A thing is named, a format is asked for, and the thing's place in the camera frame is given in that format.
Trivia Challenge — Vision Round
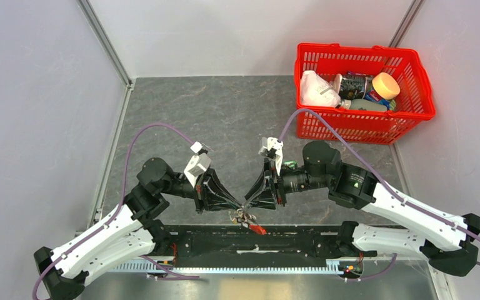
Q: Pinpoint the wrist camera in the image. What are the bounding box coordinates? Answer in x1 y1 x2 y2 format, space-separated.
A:
183 152 211 188
259 137 284 176

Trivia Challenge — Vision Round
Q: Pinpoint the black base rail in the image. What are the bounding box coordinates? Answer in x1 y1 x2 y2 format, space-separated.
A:
97 224 378 269

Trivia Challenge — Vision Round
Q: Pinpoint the grey slotted cable duct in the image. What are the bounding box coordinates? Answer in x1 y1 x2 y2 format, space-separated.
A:
110 258 344 276

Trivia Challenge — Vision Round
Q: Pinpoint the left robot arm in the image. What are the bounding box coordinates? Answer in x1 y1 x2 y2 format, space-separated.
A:
32 154 243 299

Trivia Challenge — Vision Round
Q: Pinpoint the grey green bottle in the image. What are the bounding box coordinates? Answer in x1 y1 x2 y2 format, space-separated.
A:
341 99 388 112

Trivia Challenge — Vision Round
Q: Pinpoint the dark can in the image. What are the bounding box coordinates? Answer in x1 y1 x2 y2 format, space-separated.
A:
332 72 374 100

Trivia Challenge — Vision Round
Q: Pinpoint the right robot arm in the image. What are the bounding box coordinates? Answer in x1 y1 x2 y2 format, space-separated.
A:
244 138 480 277

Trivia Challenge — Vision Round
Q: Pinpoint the white plastic bag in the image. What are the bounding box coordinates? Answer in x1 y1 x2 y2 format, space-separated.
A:
299 70 341 108

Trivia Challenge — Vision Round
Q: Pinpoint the red plastic basket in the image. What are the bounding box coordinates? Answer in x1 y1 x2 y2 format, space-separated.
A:
294 42 436 145

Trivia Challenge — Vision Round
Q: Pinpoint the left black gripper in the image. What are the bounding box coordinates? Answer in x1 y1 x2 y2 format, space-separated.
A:
159 164 243 214

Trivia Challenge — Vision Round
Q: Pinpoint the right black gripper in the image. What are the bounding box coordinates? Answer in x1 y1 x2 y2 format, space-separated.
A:
244 157 331 211

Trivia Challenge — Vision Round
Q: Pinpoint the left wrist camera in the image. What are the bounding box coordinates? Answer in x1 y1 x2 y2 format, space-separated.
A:
183 152 211 188

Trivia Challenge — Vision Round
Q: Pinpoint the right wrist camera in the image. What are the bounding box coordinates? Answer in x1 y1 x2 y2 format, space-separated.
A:
259 137 284 176

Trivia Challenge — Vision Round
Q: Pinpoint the red black keyring holder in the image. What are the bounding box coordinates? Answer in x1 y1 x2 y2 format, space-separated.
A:
229 208 268 236

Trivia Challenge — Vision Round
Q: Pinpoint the jar with beige lid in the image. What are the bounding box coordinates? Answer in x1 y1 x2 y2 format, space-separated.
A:
364 72 400 103

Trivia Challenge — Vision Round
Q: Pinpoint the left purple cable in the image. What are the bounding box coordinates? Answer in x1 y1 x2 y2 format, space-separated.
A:
31 122 208 300

